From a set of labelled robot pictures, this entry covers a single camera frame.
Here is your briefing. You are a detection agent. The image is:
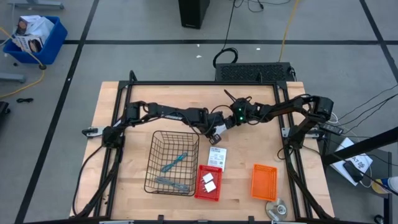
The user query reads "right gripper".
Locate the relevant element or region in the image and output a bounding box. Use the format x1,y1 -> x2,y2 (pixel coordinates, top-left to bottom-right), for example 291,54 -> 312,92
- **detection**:
223,89 -> 257,129

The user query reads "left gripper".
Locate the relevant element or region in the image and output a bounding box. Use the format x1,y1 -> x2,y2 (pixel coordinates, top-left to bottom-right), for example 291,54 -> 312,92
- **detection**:
201,111 -> 225,146

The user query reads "white product box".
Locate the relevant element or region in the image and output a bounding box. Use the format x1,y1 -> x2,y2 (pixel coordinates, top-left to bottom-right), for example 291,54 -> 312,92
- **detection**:
207,146 -> 228,172
214,123 -> 233,138

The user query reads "white charger plug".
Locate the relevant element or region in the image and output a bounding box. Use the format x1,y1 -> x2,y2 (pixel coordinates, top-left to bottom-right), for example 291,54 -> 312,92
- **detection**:
201,172 -> 215,185
203,180 -> 217,194

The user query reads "teal braided cable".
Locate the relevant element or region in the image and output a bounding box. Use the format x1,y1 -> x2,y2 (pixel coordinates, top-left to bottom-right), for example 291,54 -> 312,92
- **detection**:
160,151 -> 188,173

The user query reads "red plastic slotted basket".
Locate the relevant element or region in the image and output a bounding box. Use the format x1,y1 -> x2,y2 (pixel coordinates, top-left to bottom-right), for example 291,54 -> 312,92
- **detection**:
194,164 -> 223,202

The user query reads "orange plastic slotted basket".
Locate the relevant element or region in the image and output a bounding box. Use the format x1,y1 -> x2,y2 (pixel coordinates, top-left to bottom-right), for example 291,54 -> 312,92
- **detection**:
251,164 -> 278,202

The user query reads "black wire basket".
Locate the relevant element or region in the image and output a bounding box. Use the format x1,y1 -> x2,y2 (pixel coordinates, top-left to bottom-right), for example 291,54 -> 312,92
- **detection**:
143,129 -> 200,197

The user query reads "blue plastic bin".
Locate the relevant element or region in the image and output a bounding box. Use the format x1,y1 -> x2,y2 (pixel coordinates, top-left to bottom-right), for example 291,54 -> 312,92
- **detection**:
2,15 -> 69,65

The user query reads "black computer case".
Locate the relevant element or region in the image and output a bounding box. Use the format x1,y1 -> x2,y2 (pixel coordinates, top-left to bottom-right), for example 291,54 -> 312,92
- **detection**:
214,62 -> 297,83

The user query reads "grey metal mounting plate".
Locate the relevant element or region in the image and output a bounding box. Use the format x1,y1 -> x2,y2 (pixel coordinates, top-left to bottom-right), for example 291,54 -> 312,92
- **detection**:
281,126 -> 322,139
81,126 -> 104,138

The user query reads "silver metal cylinder stand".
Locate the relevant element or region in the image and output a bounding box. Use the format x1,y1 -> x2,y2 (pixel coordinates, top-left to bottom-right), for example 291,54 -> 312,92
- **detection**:
265,198 -> 289,222

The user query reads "black speaker cabinet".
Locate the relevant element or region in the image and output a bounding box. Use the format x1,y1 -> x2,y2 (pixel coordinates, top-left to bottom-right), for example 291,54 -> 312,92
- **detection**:
178,0 -> 211,30

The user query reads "black power strip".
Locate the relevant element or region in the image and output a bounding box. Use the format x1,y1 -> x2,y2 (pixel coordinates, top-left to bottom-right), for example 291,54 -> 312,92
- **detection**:
318,121 -> 345,136

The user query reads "white paper sheet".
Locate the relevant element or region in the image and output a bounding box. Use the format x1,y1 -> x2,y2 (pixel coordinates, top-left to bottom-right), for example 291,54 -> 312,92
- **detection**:
330,136 -> 374,187

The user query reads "black diagonal beam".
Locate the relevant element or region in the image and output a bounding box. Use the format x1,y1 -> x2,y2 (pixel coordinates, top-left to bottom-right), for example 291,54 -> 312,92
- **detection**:
323,126 -> 398,166

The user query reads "black phone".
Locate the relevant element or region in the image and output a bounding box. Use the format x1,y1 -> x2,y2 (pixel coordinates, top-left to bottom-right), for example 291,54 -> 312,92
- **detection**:
343,160 -> 364,184

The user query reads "black side table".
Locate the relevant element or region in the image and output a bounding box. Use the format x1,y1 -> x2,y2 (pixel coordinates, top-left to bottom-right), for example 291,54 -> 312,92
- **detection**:
322,133 -> 393,224

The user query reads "white blue yellow bottle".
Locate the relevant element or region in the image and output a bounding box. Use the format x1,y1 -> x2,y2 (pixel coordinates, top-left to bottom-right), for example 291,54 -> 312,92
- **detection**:
371,175 -> 398,196

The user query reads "white plastic bag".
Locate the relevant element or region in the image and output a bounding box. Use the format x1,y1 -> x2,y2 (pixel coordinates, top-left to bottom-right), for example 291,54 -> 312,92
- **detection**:
27,16 -> 55,44

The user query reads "printed white carton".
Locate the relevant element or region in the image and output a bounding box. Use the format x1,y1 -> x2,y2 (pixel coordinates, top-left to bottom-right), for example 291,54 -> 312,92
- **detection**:
12,34 -> 45,54

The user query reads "grey metal furniture foot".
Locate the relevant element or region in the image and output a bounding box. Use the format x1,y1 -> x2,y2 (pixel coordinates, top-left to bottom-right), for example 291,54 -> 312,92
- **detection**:
0,73 -> 27,84
7,0 -> 65,10

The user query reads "black aluminium table frame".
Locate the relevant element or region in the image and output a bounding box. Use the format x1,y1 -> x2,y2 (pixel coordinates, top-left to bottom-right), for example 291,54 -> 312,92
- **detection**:
72,70 -> 335,224

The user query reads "black coiled floor cable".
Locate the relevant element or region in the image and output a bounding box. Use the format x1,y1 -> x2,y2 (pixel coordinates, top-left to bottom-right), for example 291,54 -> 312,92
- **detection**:
212,0 -> 239,69

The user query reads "yellow hanging cable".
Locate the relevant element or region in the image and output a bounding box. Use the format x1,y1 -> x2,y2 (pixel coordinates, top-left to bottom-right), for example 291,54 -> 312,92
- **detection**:
278,0 -> 301,63

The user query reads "yellow floor cable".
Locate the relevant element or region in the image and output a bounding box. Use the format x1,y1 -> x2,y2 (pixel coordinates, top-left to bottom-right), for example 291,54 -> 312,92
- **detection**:
0,26 -> 47,100

